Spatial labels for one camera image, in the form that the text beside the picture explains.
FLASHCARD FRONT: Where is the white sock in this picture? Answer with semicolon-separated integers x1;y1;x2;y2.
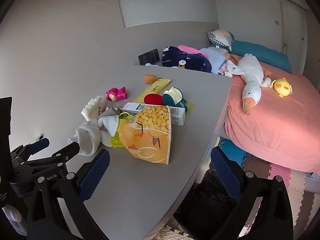
68;115;119;156

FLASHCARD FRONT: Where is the green yellow frog toy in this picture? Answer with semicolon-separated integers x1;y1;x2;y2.
110;112;133;148

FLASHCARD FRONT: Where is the pink dinosaur toy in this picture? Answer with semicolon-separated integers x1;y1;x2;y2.
106;87;127;102

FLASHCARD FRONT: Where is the orange popcorn snack bag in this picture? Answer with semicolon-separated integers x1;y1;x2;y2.
119;114;171;165

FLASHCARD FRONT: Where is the white printed carton box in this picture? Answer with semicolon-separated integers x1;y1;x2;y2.
122;102;185;126

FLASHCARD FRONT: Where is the teal cream phone stand toy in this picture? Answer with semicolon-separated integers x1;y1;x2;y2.
162;87;187;109

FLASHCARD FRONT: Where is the red heart toy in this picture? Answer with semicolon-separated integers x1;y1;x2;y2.
143;93;163;106

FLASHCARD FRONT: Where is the yellow snack sachet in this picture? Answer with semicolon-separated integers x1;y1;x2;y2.
133;78;171;103

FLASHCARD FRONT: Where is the brown potato toy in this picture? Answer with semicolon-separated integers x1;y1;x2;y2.
143;74;158;84

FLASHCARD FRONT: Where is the cream plastic hand toy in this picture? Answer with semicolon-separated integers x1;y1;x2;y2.
81;95;103;121

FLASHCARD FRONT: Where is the black trash bin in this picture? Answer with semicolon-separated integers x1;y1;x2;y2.
172;164;263;240

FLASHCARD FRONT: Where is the left white gloved hand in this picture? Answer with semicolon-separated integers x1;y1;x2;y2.
2;204;27;236

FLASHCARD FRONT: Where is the pink bed sheet mattress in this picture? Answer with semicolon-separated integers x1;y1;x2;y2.
225;63;319;173

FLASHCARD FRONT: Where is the yellow chick plush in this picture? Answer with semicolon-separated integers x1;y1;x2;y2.
271;77;292;98

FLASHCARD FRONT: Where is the white goose plush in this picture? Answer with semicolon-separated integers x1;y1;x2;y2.
226;54;272;115

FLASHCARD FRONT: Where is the light blue blanket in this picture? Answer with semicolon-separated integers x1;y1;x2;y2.
200;47;227;74

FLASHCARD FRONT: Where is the teal long pillow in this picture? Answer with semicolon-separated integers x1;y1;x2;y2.
231;41;292;74

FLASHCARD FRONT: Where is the navy rabbit blanket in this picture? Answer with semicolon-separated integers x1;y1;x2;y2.
162;46;212;73

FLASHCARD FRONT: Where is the pink clothing under blanket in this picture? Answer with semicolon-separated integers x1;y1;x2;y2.
177;45;203;55

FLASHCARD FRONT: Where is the patterned square pillow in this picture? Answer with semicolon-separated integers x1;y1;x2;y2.
207;29;235;51

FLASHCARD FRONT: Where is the black wall switch panel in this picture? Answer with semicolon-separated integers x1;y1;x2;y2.
138;49;160;66

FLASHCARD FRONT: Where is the white door with handle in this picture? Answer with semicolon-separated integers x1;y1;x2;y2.
279;0;308;74

